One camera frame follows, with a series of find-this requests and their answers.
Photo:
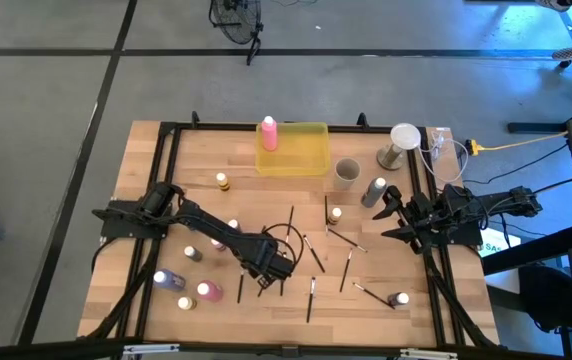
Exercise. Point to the small pink paint bottle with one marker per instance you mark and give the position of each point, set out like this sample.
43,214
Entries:
216,243

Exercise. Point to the large pink paint bottle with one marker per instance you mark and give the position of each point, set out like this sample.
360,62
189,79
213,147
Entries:
269,137

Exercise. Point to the black frame clamp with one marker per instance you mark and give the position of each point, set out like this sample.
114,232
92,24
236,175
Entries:
194,118
362,120

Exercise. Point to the small ochre paint bottle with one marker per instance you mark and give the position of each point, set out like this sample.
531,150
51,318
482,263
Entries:
186,303

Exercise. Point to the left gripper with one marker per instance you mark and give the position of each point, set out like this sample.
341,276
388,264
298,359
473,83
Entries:
271,260

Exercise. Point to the large red paint bottle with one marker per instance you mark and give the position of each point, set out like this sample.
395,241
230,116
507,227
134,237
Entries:
210,291

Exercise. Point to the silver aluminium bracket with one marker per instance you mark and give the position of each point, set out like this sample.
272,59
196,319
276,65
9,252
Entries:
151,349
428,354

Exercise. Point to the small yellow paint bottle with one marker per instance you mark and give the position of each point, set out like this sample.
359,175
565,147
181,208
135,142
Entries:
222,182

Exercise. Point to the small brown paint bottle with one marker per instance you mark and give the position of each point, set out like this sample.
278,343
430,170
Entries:
398,299

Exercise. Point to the small green paint bottle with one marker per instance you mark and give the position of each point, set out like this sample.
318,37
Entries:
192,253

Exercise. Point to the black office chair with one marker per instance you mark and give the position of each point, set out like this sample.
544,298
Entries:
546,295

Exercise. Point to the large grey paint bottle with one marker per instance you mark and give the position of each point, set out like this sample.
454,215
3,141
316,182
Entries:
372,196

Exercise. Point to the white dome metal lamp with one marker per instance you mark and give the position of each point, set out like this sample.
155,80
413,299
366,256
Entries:
406,136

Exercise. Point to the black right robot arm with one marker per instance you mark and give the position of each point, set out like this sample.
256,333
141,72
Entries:
506,202

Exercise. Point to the black aluminium table frame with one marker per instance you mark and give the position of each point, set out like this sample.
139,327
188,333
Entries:
206,126

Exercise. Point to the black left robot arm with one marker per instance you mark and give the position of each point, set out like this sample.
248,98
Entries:
206,222

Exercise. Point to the translucent yellow plastic tray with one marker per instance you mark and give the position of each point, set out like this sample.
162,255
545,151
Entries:
301,155

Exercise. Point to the large blue paint bottle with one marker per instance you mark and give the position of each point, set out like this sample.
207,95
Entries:
171,281

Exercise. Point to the small orange paint bottle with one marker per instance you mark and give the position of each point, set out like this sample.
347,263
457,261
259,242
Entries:
334,216

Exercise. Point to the white green floor label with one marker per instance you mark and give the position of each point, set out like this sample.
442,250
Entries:
496,246

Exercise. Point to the beige paper cup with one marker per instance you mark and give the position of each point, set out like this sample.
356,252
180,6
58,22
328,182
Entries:
347,170

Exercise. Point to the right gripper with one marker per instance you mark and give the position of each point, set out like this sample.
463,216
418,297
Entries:
426,215

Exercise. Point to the black floor fan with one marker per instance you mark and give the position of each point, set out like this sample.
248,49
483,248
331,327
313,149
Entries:
236,22

